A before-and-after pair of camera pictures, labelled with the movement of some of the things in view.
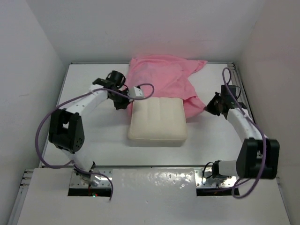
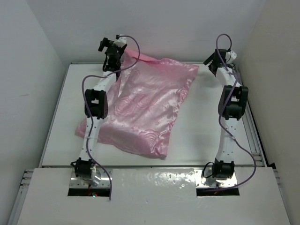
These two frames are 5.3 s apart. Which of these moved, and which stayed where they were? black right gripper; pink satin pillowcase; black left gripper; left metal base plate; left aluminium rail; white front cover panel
Moved: black left gripper; pink satin pillowcase; black right gripper
Stayed: left aluminium rail; left metal base plate; white front cover panel
